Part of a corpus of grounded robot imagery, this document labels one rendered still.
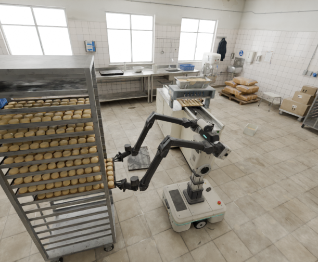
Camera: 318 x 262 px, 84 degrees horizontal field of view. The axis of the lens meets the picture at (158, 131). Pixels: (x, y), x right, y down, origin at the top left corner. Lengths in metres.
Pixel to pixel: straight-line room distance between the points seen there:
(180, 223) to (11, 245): 1.77
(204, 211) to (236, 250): 0.50
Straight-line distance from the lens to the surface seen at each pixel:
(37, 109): 1.20
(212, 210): 2.26
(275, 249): 2.62
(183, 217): 2.13
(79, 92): 1.11
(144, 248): 2.24
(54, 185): 1.58
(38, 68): 1.09
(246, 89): 6.21
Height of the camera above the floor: 2.01
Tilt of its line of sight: 30 degrees down
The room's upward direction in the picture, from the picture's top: 3 degrees clockwise
